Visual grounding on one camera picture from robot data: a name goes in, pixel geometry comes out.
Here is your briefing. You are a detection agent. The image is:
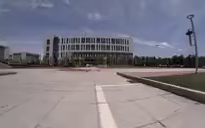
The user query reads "large white multi-storey building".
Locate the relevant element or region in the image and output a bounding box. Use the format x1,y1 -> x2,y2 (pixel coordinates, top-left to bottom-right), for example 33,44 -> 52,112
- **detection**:
44,34 -> 135,67

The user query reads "white painted line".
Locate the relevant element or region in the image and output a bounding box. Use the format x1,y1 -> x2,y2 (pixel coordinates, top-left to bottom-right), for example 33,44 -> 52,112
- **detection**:
94,82 -> 142,128

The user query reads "row of trees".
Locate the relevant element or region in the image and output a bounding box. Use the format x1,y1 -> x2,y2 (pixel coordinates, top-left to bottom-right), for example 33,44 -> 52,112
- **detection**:
133,53 -> 205,69

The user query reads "pale concrete slab pavement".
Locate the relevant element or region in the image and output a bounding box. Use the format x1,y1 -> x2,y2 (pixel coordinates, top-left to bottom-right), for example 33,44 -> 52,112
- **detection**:
0,67 -> 205,128

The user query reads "concrete kerb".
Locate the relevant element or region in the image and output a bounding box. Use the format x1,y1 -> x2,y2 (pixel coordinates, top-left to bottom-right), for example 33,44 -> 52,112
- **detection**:
116,71 -> 205,108

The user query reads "low grey building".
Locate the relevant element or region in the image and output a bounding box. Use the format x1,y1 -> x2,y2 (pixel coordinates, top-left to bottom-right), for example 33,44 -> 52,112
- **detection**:
9,51 -> 41,65

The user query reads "green grass lawn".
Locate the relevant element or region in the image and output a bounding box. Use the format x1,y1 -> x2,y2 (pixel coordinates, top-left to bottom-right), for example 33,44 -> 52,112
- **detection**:
144,71 -> 205,95

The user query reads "tall lamp pole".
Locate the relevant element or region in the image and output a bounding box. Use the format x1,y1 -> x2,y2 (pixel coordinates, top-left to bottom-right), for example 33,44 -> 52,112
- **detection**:
185,13 -> 200,75

